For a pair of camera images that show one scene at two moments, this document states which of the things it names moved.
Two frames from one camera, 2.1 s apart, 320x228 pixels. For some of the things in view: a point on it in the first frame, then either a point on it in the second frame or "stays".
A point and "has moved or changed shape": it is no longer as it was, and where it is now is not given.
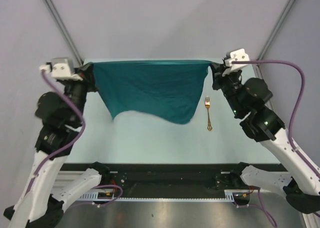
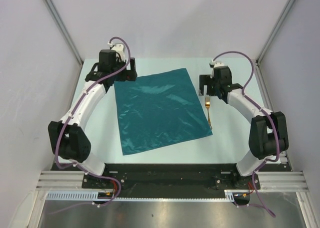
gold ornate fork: [207, 105] stays
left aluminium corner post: [61, 23] stays
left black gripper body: [90, 87] to [125, 75]
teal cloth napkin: [169, 90] has moved or changed shape
